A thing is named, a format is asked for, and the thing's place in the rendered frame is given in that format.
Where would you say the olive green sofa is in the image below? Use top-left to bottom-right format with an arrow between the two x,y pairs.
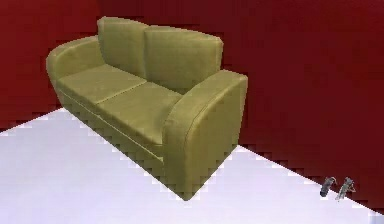
45,15 -> 249,202

